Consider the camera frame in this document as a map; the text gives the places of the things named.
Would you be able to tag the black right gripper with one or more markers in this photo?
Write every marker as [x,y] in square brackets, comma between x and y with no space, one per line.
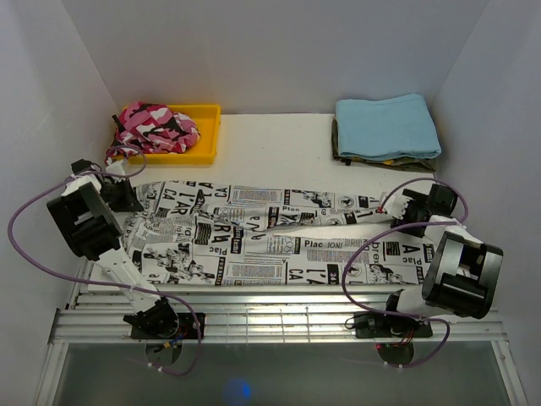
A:
[420,200]

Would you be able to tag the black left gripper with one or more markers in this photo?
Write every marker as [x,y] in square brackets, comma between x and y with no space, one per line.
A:
[129,201]

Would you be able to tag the newspaper print trousers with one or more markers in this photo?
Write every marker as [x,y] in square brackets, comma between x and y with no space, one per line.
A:
[229,235]

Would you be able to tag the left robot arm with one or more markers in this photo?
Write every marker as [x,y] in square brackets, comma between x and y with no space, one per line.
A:
[85,215]

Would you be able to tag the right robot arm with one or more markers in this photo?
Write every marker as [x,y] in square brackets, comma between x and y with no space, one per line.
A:
[463,271]

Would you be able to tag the olive camouflage folded trousers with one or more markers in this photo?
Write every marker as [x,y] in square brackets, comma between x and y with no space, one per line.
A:
[404,164]

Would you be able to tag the pink camouflage trousers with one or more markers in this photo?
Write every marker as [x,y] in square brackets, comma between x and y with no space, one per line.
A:
[152,129]

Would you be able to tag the light blue folded trousers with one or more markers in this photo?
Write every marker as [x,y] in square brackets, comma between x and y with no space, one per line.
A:
[386,129]

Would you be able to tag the yellow plastic tray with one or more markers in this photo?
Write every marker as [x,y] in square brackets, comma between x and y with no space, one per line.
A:
[207,117]

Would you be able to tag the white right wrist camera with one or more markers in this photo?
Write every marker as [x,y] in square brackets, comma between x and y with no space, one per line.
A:
[393,205]

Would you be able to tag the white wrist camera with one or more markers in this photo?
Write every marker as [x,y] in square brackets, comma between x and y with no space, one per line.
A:
[393,205]
[117,169]

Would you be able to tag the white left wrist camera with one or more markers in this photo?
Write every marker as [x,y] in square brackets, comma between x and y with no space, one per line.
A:
[117,169]

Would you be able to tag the aluminium rail frame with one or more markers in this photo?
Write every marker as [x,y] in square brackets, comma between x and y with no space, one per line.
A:
[253,314]

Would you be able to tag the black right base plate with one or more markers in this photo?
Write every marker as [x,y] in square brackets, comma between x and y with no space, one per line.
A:
[375,325]

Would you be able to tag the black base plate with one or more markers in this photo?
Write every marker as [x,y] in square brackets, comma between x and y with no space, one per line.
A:
[184,326]
[375,325]

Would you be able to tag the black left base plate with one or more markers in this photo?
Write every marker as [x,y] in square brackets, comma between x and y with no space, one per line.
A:
[184,326]

